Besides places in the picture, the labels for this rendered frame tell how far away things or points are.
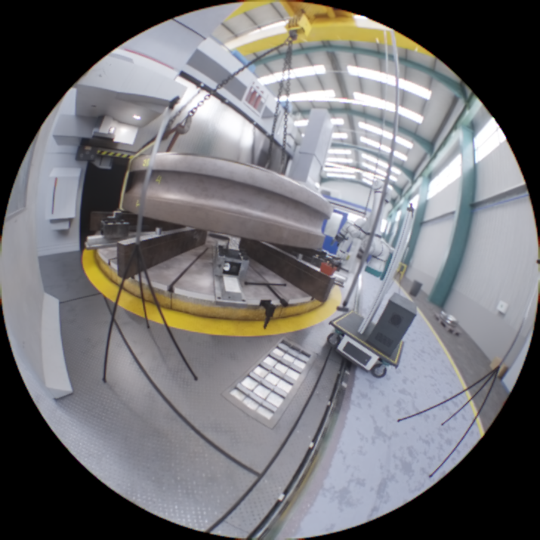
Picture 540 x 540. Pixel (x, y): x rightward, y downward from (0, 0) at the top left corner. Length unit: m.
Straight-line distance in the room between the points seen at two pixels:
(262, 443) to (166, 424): 0.61
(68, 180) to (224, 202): 2.76
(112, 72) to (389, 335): 3.78
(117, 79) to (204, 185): 1.76
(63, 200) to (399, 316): 4.74
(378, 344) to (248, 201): 2.27
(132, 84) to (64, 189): 2.00
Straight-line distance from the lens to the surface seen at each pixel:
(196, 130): 4.84
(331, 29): 11.62
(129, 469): 1.30
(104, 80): 2.31
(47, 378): 1.59
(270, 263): 3.05
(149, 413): 1.35
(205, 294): 1.88
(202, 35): 3.69
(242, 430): 1.32
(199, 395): 1.40
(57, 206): 3.65
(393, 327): 1.94
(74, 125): 3.16
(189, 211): 2.27
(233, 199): 2.33
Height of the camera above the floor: 1.23
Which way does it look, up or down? 17 degrees down
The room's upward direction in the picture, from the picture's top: 16 degrees clockwise
